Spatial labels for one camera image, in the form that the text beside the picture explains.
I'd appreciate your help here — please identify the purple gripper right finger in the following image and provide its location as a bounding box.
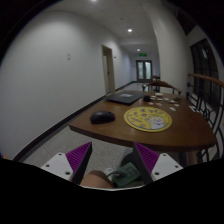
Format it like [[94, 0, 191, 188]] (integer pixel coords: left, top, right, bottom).
[[132, 142, 185, 185]]

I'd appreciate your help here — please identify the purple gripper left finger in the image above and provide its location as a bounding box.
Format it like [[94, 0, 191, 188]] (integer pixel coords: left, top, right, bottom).
[[40, 141, 93, 185]]

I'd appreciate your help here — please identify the round yellow mouse pad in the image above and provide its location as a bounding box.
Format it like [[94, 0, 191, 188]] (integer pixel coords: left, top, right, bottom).
[[124, 106, 172, 133]]

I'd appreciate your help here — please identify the black computer mouse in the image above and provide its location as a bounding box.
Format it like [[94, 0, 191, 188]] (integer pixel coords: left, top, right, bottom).
[[90, 111, 115, 124]]

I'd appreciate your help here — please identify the small black round object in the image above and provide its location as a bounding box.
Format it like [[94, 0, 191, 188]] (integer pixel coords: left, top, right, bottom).
[[143, 95, 151, 102]]

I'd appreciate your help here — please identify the black laptop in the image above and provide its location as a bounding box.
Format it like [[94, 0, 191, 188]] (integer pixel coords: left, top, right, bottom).
[[106, 91, 143, 105]]

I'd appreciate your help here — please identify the wooden chair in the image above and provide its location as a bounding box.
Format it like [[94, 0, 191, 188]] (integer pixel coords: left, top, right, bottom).
[[142, 81, 182, 95]]

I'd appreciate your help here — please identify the wooden handrail with railing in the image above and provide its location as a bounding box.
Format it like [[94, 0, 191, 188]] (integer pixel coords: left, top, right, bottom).
[[186, 73, 224, 162]]

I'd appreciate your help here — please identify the glass double door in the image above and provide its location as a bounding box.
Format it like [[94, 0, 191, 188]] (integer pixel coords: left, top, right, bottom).
[[136, 60, 152, 83]]

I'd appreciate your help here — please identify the wooden side door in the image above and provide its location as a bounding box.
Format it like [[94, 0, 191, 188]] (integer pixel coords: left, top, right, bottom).
[[102, 45, 115, 94]]

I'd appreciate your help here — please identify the green exit sign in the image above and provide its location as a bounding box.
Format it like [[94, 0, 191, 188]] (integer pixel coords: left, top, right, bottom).
[[139, 53, 147, 57]]

